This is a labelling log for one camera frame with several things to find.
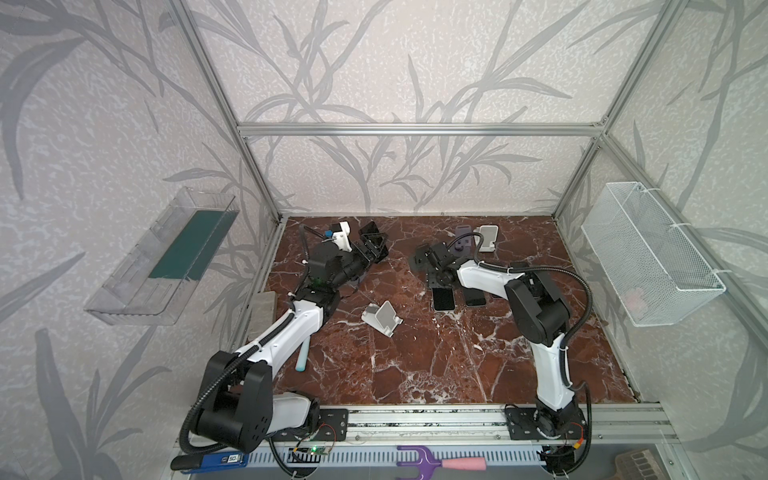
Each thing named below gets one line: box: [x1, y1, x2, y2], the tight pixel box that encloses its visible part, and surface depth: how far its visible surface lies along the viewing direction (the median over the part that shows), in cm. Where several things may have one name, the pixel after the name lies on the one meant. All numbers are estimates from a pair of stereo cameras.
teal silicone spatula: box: [295, 336, 311, 372], surface depth 85 cm
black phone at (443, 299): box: [432, 288, 455, 311], surface depth 98 cm
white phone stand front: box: [361, 300, 404, 337], surface depth 90 cm
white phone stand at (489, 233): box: [473, 224, 499, 252], surface depth 109 cm
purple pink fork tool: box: [396, 445, 487, 480], surface depth 70 cm
